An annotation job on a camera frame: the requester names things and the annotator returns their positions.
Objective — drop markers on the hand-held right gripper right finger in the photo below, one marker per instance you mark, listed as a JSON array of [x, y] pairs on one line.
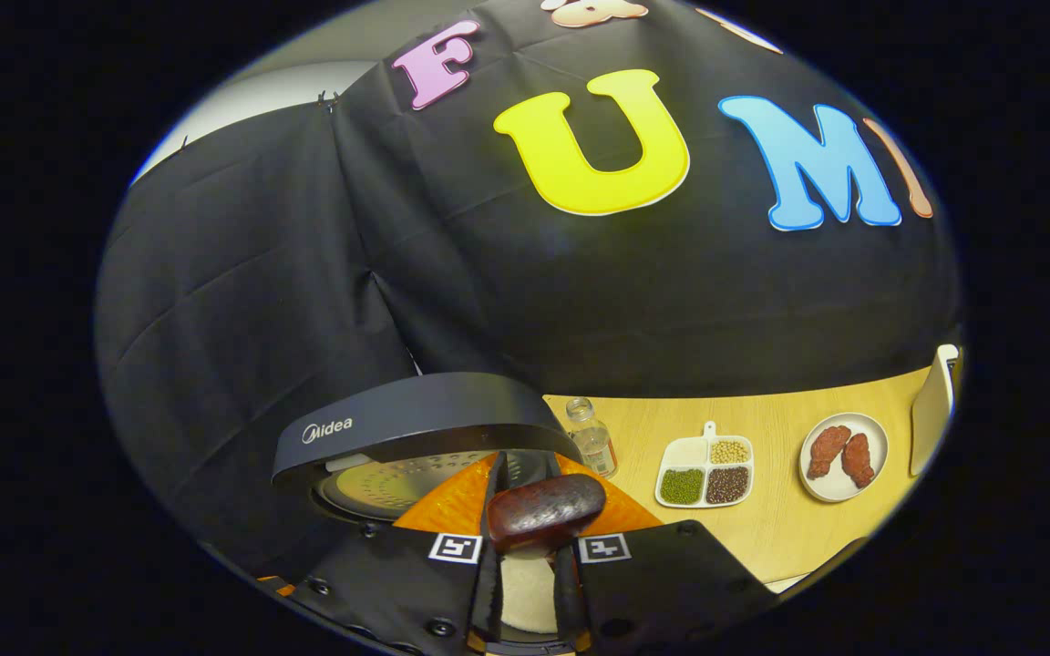
[[662, 583]]

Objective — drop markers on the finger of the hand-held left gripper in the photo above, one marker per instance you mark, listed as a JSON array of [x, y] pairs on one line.
[[277, 585]]

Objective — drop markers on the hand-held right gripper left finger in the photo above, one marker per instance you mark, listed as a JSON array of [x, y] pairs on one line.
[[397, 583]]

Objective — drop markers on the dark brown wooden spoon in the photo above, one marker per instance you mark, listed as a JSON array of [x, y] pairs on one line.
[[543, 506]]

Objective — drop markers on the silver black rice cooker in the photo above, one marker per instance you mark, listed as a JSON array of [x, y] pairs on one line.
[[416, 415]]

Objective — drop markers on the white divided bean dish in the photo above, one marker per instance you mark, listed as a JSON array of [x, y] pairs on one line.
[[703, 469]]

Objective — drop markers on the small clear glass bottle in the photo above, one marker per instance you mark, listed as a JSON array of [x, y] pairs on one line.
[[593, 442]]

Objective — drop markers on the white round plate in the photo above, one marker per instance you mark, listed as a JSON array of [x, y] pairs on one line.
[[830, 490]]

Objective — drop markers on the red meat piece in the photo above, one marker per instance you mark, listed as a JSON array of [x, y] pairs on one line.
[[828, 451], [859, 460]]

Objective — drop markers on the white toaster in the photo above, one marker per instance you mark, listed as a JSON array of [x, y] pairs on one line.
[[931, 419]]

